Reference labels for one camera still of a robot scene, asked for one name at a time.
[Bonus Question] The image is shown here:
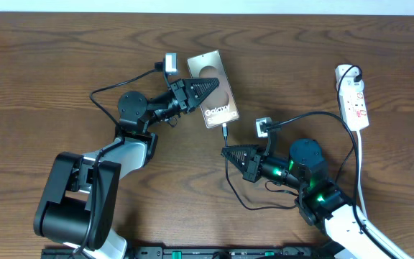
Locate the bronze Galaxy smartphone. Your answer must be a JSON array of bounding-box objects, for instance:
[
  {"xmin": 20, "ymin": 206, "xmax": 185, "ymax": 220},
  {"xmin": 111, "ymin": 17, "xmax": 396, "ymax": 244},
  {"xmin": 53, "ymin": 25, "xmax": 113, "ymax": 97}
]
[{"xmin": 186, "ymin": 50, "xmax": 240, "ymax": 130}]

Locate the black charger cable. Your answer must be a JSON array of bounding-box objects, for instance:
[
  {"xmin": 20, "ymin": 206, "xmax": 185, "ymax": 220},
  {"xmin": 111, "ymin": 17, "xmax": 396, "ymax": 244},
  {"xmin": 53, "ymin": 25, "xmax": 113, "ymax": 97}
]
[{"xmin": 221, "ymin": 64, "xmax": 364, "ymax": 212}]

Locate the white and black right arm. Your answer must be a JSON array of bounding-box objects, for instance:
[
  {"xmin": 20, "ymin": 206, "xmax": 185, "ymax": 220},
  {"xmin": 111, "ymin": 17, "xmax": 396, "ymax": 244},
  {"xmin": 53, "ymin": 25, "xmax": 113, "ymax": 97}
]
[{"xmin": 221, "ymin": 139, "xmax": 409, "ymax": 258}]

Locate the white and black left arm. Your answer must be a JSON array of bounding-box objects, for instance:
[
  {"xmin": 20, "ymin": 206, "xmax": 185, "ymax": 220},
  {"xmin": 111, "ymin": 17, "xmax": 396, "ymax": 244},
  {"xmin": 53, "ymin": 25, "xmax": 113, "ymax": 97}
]
[{"xmin": 33, "ymin": 78, "xmax": 219, "ymax": 258}]

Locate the white USB charger adapter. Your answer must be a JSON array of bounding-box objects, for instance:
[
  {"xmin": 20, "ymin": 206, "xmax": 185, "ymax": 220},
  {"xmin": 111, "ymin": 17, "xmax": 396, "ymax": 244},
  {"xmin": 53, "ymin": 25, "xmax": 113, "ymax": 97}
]
[{"xmin": 335, "ymin": 64, "xmax": 364, "ymax": 92}]

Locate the white power strip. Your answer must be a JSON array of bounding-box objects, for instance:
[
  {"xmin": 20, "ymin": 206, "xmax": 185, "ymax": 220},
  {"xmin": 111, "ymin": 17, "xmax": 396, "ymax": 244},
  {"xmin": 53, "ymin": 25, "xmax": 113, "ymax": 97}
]
[{"xmin": 336, "ymin": 84, "xmax": 369, "ymax": 132}]

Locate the black left camera cable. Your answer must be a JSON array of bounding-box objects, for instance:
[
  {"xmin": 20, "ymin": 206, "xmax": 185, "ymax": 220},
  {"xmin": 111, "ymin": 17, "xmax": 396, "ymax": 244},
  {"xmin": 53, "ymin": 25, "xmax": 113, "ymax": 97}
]
[{"xmin": 68, "ymin": 61, "xmax": 175, "ymax": 259}]

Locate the black camera cable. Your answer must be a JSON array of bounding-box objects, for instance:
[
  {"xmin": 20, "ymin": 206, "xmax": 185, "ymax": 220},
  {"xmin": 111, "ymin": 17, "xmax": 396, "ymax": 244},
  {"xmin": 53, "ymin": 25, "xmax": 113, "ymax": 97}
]
[
  {"xmin": 68, "ymin": 61, "xmax": 175, "ymax": 259},
  {"xmin": 264, "ymin": 111, "xmax": 402, "ymax": 259}
]

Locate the white power strip cord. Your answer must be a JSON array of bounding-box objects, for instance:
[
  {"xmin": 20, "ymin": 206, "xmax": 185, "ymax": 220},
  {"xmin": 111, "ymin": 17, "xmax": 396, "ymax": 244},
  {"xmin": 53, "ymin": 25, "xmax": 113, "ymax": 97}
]
[{"xmin": 356, "ymin": 129, "xmax": 369, "ymax": 219}]

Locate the black right camera cable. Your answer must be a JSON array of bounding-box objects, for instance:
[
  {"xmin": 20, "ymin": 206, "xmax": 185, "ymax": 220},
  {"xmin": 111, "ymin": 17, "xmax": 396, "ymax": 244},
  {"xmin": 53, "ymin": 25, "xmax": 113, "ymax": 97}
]
[{"xmin": 264, "ymin": 111, "xmax": 402, "ymax": 259}]

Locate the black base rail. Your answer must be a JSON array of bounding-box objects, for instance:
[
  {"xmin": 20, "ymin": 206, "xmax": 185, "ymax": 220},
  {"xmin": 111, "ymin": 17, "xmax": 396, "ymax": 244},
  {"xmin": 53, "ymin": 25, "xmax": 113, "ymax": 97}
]
[{"xmin": 124, "ymin": 242, "xmax": 343, "ymax": 259}]

